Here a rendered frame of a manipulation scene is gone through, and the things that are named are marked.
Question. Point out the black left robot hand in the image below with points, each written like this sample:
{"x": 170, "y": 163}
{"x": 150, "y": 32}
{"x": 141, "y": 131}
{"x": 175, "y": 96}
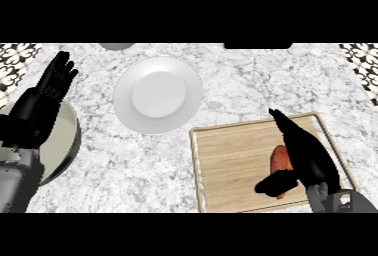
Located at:
{"x": 40, "y": 100}

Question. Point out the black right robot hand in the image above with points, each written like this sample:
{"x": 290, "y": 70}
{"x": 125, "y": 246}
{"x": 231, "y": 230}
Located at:
{"x": 308, "y": 156}

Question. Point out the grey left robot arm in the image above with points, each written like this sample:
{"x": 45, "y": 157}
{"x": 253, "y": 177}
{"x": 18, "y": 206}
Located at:
{"x": 17, "y": 180}

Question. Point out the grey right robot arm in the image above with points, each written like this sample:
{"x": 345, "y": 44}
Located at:
{"x": 340, "y": 200}

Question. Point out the orange sweet potato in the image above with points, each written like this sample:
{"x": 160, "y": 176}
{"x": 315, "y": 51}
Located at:
{"x": 281, "y": 160}

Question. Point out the wooden tray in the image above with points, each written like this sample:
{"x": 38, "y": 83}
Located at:
{"x": 237, "y": 166}

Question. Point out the white round plate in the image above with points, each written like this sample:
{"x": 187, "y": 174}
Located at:
{"x": 159, "y": 94}

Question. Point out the round steel pan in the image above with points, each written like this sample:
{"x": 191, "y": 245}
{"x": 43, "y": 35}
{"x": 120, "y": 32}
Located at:
{"x": 60, "y": 140}

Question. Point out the grey round object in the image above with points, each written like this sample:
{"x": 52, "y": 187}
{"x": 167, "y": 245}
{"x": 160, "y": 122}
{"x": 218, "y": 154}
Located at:
{"x": 117, "y": 46}

